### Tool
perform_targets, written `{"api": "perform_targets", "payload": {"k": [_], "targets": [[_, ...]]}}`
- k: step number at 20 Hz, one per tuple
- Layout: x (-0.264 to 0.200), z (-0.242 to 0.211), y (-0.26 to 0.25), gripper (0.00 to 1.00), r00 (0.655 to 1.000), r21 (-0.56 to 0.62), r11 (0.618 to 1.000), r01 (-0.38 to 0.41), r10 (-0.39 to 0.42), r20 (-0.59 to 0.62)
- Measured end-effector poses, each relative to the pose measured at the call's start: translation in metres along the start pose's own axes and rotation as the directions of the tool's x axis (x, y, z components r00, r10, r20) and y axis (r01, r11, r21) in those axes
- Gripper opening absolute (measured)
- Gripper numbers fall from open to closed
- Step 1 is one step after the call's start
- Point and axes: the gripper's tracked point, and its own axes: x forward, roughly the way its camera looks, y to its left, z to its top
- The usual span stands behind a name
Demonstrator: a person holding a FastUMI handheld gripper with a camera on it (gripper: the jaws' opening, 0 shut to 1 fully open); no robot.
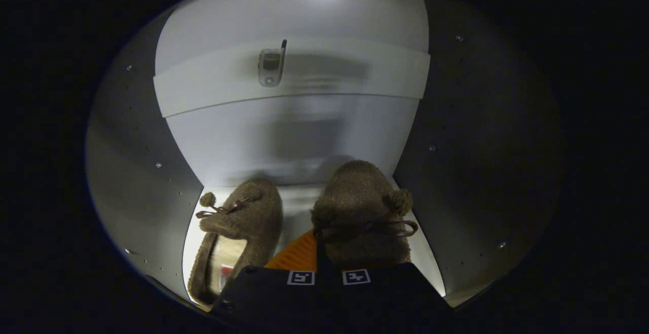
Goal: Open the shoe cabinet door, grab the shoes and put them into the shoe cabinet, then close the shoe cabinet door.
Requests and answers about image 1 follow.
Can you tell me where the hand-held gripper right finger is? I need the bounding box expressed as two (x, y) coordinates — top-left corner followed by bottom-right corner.
(323, 262), (453, 327)

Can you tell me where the grey shoe cabinet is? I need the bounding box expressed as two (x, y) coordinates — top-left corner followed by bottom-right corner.
(85, 0), (566, 308)

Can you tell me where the brown fuzzy shoe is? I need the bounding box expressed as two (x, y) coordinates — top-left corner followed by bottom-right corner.
(187, 178), (283, 307)
(310, 160), (419, 271)

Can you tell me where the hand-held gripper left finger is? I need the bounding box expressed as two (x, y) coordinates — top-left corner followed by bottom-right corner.
(209, 229), (319, 327)

